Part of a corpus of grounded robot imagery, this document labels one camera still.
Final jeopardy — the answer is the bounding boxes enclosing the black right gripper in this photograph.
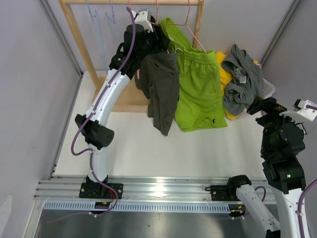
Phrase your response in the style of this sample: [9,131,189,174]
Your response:
[246,95,301,155]

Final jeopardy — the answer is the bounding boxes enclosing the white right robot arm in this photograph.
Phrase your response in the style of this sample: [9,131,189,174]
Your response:
[205,97,317,238]

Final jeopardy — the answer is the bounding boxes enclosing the light blue wire hanger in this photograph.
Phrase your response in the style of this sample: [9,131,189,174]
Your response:
[105,0,119,38]
[86,0,106,69]

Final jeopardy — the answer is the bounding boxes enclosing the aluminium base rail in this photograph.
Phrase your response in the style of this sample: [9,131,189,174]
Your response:
[33,176,228,203]

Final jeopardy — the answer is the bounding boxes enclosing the slotted cable duct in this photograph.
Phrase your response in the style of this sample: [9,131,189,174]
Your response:
[44,200,230,214]

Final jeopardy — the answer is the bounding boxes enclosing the dark olive shorts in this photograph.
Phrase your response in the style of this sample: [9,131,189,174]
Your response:
[135,52,180,136]

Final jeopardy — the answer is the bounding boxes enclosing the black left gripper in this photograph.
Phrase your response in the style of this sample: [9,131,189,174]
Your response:
[137,25,170,60]

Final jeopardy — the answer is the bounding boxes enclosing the yellow shorts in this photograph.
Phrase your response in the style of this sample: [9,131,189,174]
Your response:
[215,51,260,121]

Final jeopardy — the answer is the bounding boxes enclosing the grey shorts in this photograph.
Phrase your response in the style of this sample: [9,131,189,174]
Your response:
[220,44,265,117]

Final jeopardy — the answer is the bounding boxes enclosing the pink wire hanger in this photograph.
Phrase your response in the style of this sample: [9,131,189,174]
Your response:
[151,0,170,54]
[165,0,209,54]
[129,0,140,79]

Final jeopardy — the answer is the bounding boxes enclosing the white plastic basket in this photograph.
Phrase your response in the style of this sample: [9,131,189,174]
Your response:
[262,78,275,99]

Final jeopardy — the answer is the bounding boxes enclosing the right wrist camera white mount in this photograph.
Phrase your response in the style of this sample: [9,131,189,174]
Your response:
[279,99,317,123]

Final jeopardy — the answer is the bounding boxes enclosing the wooden clothes rack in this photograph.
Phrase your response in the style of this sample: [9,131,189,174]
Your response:
[59,0,204,113]

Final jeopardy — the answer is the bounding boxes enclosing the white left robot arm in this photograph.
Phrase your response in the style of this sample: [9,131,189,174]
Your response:
[75,24,170,199]

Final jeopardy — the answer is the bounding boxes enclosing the lime green shorts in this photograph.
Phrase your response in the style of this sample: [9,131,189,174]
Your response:
[159,18,227,132]

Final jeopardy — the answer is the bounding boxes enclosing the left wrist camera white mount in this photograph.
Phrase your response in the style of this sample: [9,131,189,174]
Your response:
[132,9,154,33]

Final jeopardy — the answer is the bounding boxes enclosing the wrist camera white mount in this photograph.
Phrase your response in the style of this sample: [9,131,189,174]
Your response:
[132,9,154,33]
[279,99,317,123]

